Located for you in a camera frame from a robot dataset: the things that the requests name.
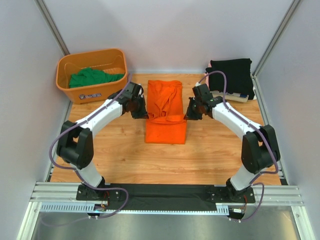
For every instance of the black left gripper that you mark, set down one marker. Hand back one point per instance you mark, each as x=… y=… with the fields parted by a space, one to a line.
x=142 y=114

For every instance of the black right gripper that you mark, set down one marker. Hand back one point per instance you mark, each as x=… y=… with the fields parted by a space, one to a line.
x=189 y=115

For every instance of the orange t shirt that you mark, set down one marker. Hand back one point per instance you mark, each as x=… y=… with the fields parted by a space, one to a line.
x=165 y=123

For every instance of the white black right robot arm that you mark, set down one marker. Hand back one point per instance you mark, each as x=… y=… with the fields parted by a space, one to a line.
x=260 y=150

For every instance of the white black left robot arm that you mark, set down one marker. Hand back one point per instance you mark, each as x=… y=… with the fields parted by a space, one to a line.
x=76 y=144

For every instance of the beige folded t shirt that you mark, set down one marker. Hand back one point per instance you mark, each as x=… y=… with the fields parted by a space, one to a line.
x=237 y=97

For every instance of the orange plastic basket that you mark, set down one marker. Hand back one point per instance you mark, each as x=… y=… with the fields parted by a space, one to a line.
x=110 y=60

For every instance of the black folded t shirt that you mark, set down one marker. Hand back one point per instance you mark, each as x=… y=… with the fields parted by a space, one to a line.
x=238 y=75

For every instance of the green t shirt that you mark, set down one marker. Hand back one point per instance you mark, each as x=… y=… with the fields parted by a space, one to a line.
x=89 y=76

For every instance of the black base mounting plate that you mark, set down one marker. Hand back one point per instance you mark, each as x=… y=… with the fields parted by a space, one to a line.
x=181 y=196

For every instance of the aluminium right corner post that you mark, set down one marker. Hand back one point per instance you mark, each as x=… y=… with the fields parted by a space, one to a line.
x=277 y=35

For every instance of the aluminium corner post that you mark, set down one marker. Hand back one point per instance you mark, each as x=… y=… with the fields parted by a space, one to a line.
x=277 y=35
x=43 y=8

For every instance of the aluminium right side rail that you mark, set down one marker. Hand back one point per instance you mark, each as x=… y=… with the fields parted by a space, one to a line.
x=266 y=121

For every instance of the aluminium front frame rail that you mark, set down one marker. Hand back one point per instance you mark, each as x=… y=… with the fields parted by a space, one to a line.
x=271 y=195

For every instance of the white slotted cable duct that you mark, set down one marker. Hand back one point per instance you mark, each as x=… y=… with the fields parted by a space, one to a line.
x=95 y=208

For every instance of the aluminium left corner post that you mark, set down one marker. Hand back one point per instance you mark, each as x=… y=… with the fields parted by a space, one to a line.
x=43 y=8

